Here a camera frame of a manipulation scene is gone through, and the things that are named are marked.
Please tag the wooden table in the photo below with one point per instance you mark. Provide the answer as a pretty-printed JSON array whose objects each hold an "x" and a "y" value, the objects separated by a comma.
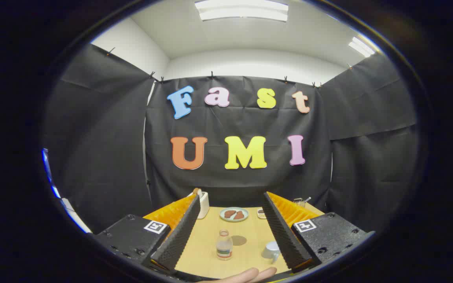
[{"x": 207, "y": 251}]

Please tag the clear plastic juice bottle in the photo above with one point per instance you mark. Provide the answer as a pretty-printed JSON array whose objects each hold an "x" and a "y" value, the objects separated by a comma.
[{"x": 224, "y": 247}]

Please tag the brown meat piece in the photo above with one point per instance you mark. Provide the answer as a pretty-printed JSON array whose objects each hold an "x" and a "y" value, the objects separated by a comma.
[
  {"x": 239, "y": 215},
  {"x": 229, "y": 214}
]

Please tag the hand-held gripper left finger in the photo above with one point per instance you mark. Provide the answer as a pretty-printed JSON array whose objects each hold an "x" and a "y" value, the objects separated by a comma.
[{"x": 179, "y": 236}]

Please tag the bread slice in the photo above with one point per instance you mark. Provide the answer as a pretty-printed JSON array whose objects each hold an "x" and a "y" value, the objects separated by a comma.
[{"x": 196, "y": 192}]

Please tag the pale green plate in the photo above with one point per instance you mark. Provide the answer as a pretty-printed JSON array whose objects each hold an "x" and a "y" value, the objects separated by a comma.
[{"x": 234, "y": 208}]

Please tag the small ceiling light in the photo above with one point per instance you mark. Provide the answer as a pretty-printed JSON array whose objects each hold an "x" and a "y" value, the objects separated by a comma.
[{"x": 361, "y": 47}]

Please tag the white divided tray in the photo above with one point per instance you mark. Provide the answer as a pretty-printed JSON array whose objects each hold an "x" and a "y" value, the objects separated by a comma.
[{"x": 261, "y": 213}]

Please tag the round brown coaster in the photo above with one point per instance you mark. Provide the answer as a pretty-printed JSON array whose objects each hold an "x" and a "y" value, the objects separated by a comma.
[{"x": 240, "y": 240}]

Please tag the black backdrop cloth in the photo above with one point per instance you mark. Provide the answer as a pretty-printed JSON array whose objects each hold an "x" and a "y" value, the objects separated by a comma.
[{"x": 242, "y": 125}]

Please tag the white cup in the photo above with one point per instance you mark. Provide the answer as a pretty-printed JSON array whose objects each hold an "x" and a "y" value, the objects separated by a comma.
[{"x": 270, "y": 250}]

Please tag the long ceiling light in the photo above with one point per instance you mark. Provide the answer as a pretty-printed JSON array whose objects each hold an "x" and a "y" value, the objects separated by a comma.
[{"x": 242, "y": 10}]

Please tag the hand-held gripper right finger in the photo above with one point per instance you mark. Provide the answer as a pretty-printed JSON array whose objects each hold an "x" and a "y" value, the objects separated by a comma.
[{"x": 283, "y": 236}]

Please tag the white toaster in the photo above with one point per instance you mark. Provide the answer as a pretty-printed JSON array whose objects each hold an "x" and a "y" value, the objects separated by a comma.
[{"x": 204, "y": 206}]

